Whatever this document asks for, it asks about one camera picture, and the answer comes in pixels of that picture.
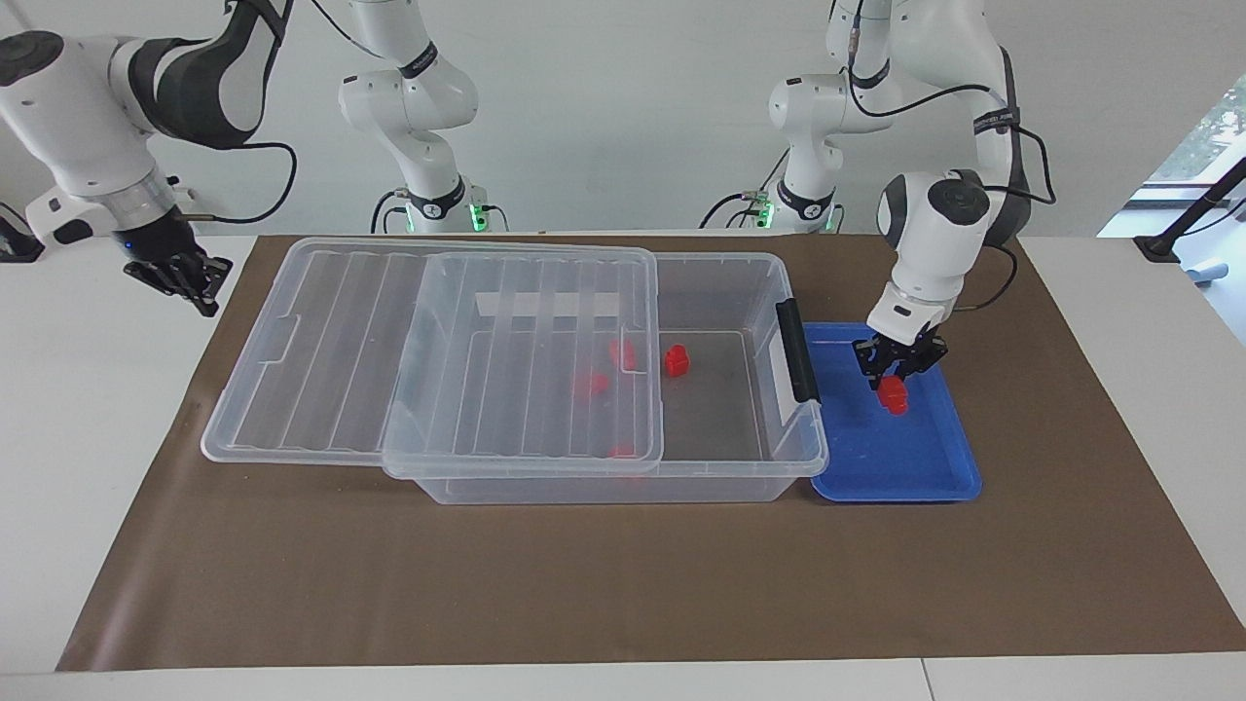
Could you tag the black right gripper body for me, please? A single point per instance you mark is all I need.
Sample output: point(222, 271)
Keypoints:
point(161, 245)

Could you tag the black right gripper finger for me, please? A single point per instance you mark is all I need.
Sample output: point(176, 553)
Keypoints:
point(165, 277)
point(209, 282)

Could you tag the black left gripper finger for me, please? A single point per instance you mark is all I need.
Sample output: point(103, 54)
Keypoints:
point(913, 368)
point(870, 372)

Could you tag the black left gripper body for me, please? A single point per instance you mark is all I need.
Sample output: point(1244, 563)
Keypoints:
point(900, 350)

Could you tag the red block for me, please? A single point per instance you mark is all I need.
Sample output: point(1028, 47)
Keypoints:
point(623, 353)
point(677, 362)
point(591, 384)
point(623, 451)
point(892, 395)

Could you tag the clear ribbed plastic lid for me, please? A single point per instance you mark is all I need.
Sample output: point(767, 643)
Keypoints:
point(341, 370)

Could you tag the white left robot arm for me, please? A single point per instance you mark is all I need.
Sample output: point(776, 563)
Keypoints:
point(925, 243)

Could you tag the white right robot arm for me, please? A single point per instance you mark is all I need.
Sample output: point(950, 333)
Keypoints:
point(78, 127)

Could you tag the blue plastic tray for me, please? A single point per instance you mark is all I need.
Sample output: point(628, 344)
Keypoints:
point(876, 458)

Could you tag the clear plastic storage box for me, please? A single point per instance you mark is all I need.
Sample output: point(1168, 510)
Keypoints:
point(720, 409)

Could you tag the white label on box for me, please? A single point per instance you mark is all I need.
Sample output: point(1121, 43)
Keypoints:
point(506, 305)

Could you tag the black table clamp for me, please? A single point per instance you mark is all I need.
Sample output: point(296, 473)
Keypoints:
point(15, 248)

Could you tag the brown table mat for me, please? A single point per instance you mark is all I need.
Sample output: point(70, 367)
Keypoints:
point(292, 565)

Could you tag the black camera stand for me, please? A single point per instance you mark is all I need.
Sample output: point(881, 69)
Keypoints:
point(1158, 248)

